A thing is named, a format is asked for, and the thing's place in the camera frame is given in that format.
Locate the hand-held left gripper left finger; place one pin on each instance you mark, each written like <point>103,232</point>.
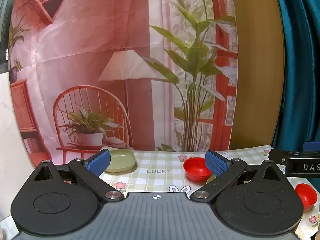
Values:
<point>98,162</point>

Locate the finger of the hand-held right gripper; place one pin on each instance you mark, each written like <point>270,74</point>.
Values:
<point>295,163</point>
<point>312,147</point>

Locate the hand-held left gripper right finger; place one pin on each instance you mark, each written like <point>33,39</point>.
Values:
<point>217,162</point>

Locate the red plastic bowl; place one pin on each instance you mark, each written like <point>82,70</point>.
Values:
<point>196,168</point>
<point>305,195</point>

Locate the light green plate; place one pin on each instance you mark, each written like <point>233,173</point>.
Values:
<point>120,162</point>
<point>210,179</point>

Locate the checkered printed tablecloth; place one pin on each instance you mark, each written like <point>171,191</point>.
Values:
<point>160,180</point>

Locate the teal curtain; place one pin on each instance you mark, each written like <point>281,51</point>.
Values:
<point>302,67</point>

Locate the white board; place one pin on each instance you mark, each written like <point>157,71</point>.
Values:
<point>12,142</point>

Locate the wooden panel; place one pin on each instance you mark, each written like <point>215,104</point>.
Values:
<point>257,67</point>

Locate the printed wall tapestry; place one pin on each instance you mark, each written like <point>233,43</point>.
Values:
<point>112,55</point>

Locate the dark grey frame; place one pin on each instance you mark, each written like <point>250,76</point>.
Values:
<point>5,17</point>

